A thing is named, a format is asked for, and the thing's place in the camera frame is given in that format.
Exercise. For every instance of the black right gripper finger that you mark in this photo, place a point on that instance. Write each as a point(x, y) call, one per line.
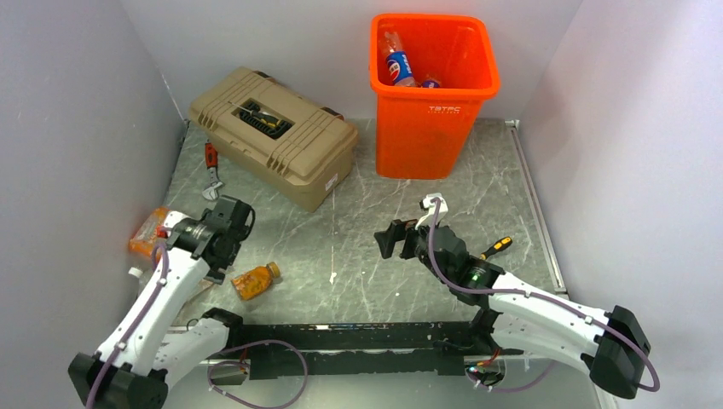
point(387, 239)
point(407, 226)

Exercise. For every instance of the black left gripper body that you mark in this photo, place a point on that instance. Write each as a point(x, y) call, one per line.
point(223, 262)

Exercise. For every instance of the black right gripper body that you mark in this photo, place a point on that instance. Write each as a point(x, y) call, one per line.
point(415, 245)

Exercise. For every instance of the large orange bottle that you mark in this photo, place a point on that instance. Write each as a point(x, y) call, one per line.
point(146, 236)

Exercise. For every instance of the red label clear bottle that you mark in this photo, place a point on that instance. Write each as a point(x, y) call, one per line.
point(136, 273)

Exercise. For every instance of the pepsi bottle large blue label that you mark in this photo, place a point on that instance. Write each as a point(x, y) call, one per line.
point(430, 83)

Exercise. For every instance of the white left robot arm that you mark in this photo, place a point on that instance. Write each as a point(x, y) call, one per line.
point(141, 360)

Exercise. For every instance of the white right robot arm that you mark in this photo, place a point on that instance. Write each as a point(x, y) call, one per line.
point(609, 346)

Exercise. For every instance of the orange plastic bin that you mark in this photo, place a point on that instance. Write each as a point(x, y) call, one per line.
point(420, 132)

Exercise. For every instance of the yellow black screwdriver on table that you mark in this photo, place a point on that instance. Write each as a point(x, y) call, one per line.
point(497, 247)

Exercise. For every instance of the tan plastic toolbox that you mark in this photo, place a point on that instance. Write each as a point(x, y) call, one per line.
point(306, 163)

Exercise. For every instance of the screwdriver in toolbox lid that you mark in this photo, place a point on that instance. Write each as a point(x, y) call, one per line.
point(266, 123)

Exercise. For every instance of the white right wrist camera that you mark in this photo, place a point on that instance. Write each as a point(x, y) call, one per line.
point(435, 207)

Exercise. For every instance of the red handled pliers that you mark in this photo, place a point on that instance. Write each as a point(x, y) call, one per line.
point(211, 156)

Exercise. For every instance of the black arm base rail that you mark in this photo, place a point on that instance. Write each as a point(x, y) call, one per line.
point(446, 348)

